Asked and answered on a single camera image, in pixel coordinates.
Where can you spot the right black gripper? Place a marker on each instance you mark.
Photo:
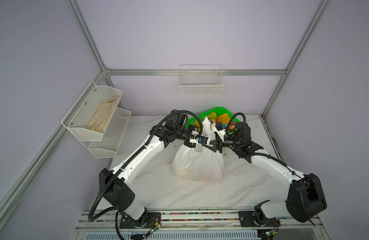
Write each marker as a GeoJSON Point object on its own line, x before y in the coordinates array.
{"type": "Point", "coordinates": [219, 144]}

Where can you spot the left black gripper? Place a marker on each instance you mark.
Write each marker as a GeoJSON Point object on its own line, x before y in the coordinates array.
{"type": "Point", "coordinates": [199, 140]}

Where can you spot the white plastic bag lemon print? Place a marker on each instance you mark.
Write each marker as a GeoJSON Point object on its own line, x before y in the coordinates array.
{"type": "Point", "coordinates": [198, 164]}

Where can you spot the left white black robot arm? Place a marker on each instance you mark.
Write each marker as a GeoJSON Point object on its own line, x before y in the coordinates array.
{"type": "Point", "coordinates": [114, 185]}

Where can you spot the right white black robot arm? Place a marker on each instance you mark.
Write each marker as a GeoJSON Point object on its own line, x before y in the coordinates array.
{"type": "Point", "coordinates": [305, 196]}

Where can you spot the fake yellow banana bunch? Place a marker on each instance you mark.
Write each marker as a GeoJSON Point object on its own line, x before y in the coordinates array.
{"type": "Point", "coordinates": [213, 117]}

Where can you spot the green plastic fruit basket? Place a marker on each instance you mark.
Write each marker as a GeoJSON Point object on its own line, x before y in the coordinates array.
{"type": "Point", "coordinates": [218, 110]}

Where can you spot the lower white mesh shelf bin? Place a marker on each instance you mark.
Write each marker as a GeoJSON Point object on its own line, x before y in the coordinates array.
{"type": "Point", "coordinates": [111, 141]}

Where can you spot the white mesh shelf bin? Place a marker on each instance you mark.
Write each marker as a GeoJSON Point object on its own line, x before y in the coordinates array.
{"type": "Point", "coordinates": [111, 141]}
{"type": "Point", "coordinates": [89, 118]}

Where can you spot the beige cloth in bin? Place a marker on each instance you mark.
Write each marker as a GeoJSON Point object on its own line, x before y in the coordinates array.
{"type": "Point", "coordinates": [102, 115]}

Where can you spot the upper white mesh shelf bin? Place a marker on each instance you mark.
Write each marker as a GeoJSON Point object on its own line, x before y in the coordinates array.
{"type": "Point", "coordinates": [89, 118]}

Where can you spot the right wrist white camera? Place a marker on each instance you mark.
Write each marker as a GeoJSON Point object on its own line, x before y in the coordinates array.
{"type": "Point", "coordinates": [219, 129]}

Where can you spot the white wire wall basket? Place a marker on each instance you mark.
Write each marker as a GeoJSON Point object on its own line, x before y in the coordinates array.
{"type": "Point", "coordinates": [200, 80]}

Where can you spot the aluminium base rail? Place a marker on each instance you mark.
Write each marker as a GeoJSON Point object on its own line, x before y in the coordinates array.
{"type": "Point", "coordinates": [198, 225]}

